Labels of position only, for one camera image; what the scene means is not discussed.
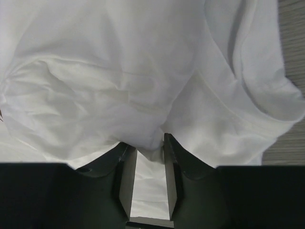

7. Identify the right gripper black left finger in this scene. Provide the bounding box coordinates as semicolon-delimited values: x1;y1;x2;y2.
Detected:
0;143;137;229

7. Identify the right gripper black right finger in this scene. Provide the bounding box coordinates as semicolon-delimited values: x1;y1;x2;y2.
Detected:
163;134;305;229

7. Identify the white printed t-shirt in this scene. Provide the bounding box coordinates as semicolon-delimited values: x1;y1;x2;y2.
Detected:
0;0;305;219

